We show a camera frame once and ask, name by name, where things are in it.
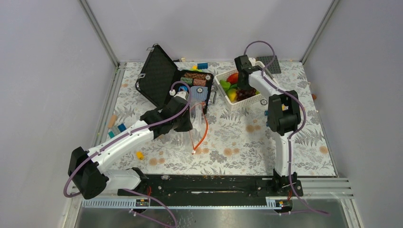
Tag light green toy pepper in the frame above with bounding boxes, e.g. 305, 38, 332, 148
219, 80, 231, 93

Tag tan wooden block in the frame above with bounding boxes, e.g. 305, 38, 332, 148
107, 114, 117, 129

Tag black poker chip case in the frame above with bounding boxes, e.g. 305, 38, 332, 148
135, 44, 214, 114

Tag clear zip bag orange zipper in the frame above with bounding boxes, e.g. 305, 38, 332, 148
189, 102, 209, 155

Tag blue toy brick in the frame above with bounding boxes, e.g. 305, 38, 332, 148
197, 63, 209, 70

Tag red orange toy mango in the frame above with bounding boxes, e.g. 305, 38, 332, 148
226, 73, 239, 85

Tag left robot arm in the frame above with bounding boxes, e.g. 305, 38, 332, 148
63, 90, 192, 200

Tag small yellow toy brick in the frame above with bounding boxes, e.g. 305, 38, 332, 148
136, 151, 144, 160

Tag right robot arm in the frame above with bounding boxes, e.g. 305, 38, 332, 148
234, 55, 302, 198

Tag white perforated plastic basket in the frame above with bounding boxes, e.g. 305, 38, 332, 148
214, 68, 263, 111

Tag dark red toy grapes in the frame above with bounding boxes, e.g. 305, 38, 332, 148
237, 88, 257, 102

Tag grey building base plate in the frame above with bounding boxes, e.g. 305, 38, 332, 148
256, 56, 281, 74

